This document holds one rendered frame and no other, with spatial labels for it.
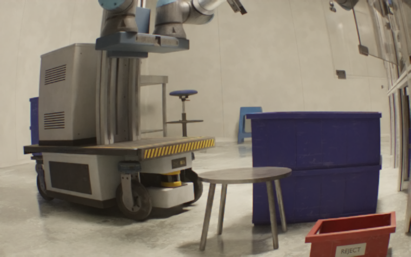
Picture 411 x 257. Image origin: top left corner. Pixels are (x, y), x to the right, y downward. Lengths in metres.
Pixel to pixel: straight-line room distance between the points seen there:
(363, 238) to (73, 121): 1.55
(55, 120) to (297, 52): 5.10
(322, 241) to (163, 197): 1.08
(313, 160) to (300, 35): 5.22
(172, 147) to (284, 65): 4.97
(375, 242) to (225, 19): 6.35
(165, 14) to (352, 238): 1.68
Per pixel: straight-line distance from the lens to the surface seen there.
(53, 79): 2.42
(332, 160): 1.86
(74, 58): 2.31
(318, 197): 1.89
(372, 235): 1.23
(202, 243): 1.61
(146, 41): 2.23
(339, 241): 1.26
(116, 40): 2.05
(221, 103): 7.26
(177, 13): 2.53
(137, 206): 2.10
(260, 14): 7.20
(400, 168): 2.36
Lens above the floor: 0.46
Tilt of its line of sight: 3 degrees down
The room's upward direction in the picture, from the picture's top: 2 degrees counter-clockwise
